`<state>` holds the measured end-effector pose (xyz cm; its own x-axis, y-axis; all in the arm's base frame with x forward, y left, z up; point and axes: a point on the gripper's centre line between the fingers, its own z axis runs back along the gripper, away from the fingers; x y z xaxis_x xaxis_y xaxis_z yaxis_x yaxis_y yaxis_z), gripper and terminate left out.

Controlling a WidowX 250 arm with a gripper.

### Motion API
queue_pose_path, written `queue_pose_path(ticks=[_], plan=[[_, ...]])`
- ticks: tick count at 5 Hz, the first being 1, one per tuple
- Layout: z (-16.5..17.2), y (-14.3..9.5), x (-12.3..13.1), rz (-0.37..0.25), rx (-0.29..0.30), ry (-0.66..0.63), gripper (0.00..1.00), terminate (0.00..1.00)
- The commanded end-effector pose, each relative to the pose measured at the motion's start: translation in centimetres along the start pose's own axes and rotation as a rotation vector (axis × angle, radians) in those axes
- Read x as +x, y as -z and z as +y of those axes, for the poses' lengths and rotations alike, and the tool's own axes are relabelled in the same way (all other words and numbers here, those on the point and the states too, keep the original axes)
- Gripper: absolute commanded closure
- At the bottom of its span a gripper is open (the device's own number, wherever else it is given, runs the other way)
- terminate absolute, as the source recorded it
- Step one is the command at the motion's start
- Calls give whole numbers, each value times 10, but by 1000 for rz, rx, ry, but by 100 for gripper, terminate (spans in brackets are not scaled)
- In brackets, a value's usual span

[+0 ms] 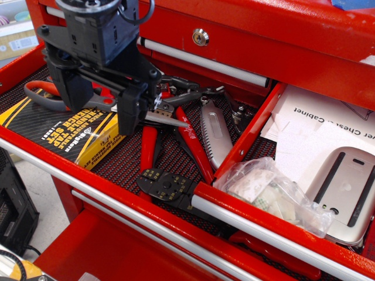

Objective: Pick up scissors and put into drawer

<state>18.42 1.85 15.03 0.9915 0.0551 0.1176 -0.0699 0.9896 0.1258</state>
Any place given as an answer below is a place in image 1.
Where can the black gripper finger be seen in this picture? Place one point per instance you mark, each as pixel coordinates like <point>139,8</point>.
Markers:
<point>133,102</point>
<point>74,90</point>

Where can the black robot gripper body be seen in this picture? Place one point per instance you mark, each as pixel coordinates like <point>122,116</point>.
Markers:
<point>97,43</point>

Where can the orange grey handled scissors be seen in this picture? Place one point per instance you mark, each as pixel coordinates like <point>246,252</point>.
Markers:
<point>59,105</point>

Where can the large open red drawer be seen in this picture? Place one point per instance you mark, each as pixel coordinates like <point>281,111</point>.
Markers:
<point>82,190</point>

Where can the red lower drawer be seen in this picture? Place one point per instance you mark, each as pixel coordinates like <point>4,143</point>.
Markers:
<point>95,244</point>

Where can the small open red drawer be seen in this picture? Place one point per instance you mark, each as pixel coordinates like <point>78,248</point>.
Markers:
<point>337,259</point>

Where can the red black ratchet crimping tool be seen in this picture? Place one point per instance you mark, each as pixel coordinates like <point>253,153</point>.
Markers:
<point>164,96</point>

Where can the yellow black tap wrench box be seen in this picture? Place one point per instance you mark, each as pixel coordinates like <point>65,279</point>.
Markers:
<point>84,138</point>

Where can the grey black pliers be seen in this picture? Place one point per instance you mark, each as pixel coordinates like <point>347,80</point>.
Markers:
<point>191,90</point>

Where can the silver cabinet lock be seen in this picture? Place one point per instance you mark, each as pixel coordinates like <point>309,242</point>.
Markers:
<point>200,37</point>

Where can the red tool chest cabinet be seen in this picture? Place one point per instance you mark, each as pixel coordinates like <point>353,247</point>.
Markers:
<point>256,46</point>

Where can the black device on floor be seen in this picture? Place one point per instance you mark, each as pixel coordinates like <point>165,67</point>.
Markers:
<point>19,217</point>

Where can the clear plastic bag of parts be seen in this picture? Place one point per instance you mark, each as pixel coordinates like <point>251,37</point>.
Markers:
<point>259,183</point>

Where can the white cabinet manual paper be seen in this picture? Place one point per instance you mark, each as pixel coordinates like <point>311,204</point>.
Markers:
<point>307,127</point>

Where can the red handled wire crimper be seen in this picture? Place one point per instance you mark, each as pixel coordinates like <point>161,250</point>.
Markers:
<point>160,186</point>

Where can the silver wireless mouse upside down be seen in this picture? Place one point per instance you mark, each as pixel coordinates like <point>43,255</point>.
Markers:
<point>344,184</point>

